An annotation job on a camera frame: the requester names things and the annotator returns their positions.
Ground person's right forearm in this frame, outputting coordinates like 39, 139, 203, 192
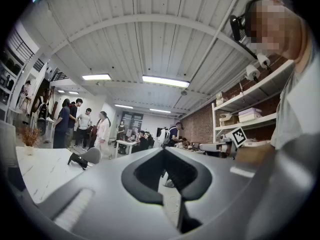
234, 142, 277, 171

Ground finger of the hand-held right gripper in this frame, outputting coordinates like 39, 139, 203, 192
199, 143, 222, 153

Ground grey chair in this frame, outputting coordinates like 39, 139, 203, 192
84, 147, 102, 165

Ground person's grey shirt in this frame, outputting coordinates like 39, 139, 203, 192
270, 40, 320, 151

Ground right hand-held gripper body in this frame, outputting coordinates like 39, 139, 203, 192
219, 126, 248, 158

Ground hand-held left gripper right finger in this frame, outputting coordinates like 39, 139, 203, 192
164, 147, 256, 240

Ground lilac flat box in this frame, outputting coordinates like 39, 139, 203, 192
238, 107, 263, 117

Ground dried plant in white vase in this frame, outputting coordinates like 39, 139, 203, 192
17, 125, 42, 156

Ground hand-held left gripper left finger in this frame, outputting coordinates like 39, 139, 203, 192
37, 147, 181, 240

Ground white paper roll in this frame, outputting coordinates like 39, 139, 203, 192
256, 53, 272, 70
245, 64, 261, 82

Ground black glass double door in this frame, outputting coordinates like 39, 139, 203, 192
121, 111, 144, 135

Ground black head-mounted camera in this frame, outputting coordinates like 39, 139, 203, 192
229, 14, 251, 44

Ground cardboard box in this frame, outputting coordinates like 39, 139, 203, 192
219, 113, 240, 127

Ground white shelving rack with boxes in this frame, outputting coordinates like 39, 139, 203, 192
211, 58, 295, 145

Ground person's head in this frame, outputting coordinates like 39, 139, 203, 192
246, 0, 313, 71

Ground black head strap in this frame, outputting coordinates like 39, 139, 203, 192
243, 0, 276, 39

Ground white flat box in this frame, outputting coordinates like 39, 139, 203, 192
238, 113, 263, 124

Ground white desk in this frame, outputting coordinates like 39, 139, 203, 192
115, 139, 140, 160

